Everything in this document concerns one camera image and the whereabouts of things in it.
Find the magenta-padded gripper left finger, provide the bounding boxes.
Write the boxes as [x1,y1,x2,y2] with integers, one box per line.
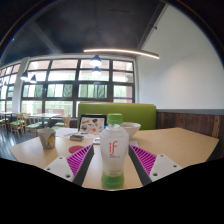
[43,144,95,187]

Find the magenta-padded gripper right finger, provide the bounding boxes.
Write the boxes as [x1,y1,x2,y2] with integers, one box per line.
[128,144,184,187]

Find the green-capped white drink bottle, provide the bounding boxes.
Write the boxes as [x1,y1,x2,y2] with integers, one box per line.
[99,113,130,190]

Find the small dark flat case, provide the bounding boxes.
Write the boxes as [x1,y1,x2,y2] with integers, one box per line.
[69,133,85,141]

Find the white paper sheets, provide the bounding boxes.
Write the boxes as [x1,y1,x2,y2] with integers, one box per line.
[54,127,81,138]

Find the white ceramic bowl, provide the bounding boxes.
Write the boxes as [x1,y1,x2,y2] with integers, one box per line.
[120,121,142,139]

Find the light wooden dining table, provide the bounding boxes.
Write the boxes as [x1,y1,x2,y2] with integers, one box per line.
[31,112,63,120]

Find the black-framed tablet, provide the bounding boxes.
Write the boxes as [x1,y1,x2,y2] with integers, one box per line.
[78,114,108,136]

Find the green upholstered bench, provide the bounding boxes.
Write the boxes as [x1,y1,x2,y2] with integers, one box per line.
[77,102,158,131]

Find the wooden chairs with green seats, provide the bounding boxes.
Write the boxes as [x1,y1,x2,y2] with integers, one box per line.
[0,112,72,138]

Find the pendant ceiling lamps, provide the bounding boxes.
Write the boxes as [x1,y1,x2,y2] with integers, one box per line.
[19,54,104,84]

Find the long curved linear light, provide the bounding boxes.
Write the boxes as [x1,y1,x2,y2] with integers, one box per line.
[83,48,160,60]

